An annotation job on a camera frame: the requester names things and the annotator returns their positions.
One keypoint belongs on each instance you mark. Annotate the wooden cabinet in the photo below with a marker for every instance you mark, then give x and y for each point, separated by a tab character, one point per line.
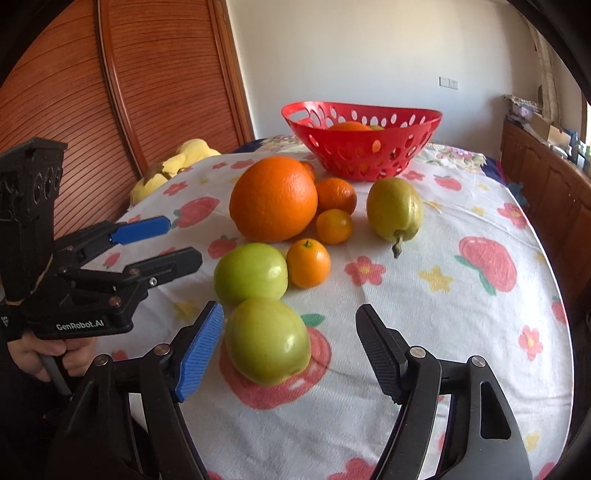
554	194

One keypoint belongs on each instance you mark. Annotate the white wall socket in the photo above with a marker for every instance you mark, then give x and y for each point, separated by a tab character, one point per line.
448	82

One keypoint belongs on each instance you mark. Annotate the strawberry printed blanket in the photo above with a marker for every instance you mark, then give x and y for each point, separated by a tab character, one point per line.
415	323

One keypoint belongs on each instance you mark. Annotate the floral storage box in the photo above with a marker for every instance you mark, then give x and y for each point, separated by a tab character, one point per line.
521	105

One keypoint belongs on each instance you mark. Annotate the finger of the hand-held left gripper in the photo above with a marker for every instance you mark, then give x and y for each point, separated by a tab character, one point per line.
138	230
175	261

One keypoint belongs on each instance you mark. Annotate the person's left forearm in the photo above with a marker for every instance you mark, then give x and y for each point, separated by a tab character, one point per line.
23	415

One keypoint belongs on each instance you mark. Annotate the person's left hand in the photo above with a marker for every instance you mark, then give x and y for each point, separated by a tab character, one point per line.
27	355

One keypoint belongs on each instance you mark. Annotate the green pear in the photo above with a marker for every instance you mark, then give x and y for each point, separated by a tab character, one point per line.
392	207

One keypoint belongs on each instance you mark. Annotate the wooden slatted wardrobe door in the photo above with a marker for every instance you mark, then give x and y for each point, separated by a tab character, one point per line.
138	92

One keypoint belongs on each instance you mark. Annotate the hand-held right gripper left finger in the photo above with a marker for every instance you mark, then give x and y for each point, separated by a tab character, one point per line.
198	353

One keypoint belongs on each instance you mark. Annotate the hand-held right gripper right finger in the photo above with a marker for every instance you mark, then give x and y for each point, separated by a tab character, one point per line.
381	350

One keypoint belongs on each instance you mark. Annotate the yellow plush toy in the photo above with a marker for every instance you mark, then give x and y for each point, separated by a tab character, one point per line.
189	154

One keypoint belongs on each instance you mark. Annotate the large orange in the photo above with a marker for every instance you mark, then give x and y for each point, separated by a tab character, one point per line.
351	126
272	198

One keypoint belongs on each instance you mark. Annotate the cardboard box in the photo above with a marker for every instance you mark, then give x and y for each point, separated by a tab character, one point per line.
549	131

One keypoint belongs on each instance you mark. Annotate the green apple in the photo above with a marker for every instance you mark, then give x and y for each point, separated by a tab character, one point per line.
250	274
268	341

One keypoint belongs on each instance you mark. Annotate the red plastic basket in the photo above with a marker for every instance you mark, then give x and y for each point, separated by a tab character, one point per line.
355	157

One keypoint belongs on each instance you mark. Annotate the small smooth orange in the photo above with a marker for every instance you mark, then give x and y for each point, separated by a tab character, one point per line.
334	227
308	264

